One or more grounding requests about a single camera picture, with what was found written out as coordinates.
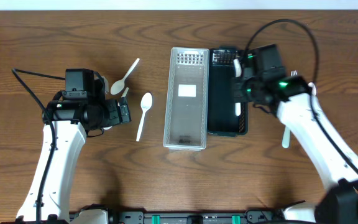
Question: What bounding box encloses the pale green plastic fork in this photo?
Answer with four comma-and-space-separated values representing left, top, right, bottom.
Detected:
282, 126, 291, 149

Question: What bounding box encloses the white spoon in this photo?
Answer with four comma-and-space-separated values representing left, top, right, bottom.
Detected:
308, 82, 317, 96
136, 92, 153, 142
110, 58, 140, 95

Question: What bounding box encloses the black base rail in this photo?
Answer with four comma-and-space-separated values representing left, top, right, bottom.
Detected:
69, 205, 287, 224

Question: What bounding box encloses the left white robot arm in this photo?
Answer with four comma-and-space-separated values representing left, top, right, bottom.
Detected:
16, 91, 131, 223

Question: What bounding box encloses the pink plastic fork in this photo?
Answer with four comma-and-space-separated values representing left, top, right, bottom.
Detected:
290, 70, 298, 76

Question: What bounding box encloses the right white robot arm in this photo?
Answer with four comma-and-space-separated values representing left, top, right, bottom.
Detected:
233, 60, 358, 223

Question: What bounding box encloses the clear plastic basket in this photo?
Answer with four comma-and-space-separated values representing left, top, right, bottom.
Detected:
163, 47, 209, 151

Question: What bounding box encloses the black plastic basket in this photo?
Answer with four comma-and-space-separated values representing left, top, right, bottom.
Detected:
207, 47, 249, 137

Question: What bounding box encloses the white plastic fork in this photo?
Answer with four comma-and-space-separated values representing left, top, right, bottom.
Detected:
233, 58, 242, 116

